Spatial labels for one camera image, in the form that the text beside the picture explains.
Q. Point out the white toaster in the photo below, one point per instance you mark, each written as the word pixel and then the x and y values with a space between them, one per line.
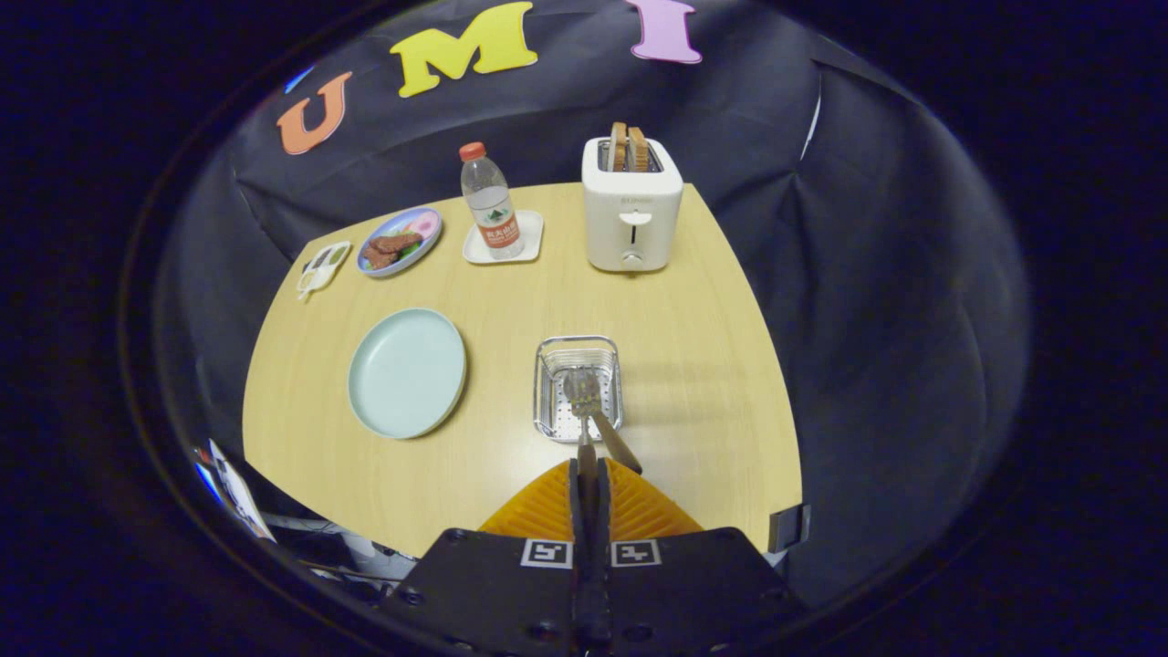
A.
pixel 631 237

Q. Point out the black table edge clamp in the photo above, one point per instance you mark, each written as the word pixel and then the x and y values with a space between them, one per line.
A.
pixel 788 527

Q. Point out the clear red-capped water bottle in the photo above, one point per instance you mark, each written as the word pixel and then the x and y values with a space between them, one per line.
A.
pixel 491 205

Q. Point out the blue patterned plate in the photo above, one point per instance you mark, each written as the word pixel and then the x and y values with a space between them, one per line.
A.
pixel 429 224

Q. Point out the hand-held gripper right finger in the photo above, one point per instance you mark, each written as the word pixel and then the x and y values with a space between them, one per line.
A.
pixel 684 593

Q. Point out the small white sauce dish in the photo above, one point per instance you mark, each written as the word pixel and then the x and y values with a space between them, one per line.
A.
pixel 322 269

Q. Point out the brown toast slice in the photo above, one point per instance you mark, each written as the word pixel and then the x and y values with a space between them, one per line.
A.
pixel 619 146
pixel 638 151

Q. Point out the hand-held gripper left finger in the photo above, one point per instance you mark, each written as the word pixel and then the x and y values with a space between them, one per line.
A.
pixel 493 593

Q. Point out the brown cooked meat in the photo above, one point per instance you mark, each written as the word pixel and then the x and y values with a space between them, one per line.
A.
pixel 391 248

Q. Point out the pale green plate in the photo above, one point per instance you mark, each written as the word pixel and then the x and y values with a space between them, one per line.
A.
pixel 406 374

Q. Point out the white square coaster tray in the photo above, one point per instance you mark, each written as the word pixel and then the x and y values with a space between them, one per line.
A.
pixel 532 237

